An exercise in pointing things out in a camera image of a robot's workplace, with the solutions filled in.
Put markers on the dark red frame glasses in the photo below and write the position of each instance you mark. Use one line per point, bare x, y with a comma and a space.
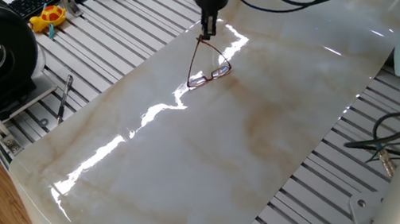
210, 76

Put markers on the marble pattern table mat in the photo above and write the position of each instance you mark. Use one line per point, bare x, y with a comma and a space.
192, 161

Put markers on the yellow orange toy turtle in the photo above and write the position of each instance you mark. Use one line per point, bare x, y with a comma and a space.
52, 15

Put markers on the black silver pen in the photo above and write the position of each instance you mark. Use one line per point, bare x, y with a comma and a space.
62, 105

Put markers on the black computer keyboard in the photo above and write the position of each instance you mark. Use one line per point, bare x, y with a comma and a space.
34, 3

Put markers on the small metal washer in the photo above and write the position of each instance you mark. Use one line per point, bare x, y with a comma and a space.
40, 123

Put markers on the small metal bracket post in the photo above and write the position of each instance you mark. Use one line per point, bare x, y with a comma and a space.
68, 4

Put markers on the white flat base plate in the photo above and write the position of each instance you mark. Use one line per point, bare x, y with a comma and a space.
40, 93

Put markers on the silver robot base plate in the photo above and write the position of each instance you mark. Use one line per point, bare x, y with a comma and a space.
363, 215

